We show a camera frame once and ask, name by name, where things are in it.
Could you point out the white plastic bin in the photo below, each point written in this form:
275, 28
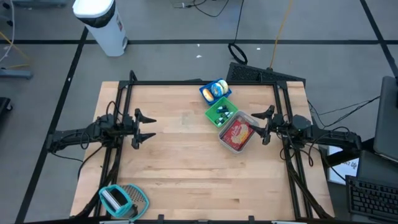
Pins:
245, 116

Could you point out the grey metal base bar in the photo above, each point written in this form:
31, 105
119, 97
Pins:
40, 3
15, 74

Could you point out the white frosted toy donut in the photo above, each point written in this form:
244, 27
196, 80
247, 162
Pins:
224, 85

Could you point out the green plastic basket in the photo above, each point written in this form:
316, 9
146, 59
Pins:
212, 115

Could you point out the black perforated panel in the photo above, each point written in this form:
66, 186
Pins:
248, 74

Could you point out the teal box grater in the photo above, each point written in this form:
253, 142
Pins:
138, 194

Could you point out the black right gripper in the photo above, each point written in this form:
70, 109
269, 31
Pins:
276, 126

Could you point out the white paper sheet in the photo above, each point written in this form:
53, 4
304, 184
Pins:
345, 171

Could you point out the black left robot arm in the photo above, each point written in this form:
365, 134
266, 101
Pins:
77, 137

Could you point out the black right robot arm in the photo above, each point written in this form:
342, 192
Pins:
329, 138

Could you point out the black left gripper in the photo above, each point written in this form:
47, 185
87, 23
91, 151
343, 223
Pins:
130, 127

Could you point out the black aluminium table frame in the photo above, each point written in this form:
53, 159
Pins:
202, 82

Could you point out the blue plastic basket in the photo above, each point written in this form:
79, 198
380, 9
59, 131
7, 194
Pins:
218, 98

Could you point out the black keyboard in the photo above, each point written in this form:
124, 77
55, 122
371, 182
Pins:
373, 199

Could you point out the grey flat panel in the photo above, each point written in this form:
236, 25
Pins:
387, 124

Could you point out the red snack packet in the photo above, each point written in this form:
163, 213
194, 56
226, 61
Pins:
237, 133

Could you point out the white trash can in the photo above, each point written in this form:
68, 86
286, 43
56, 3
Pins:
105, 34

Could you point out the blue frosted toy donut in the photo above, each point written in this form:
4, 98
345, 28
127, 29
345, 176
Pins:
216, 90

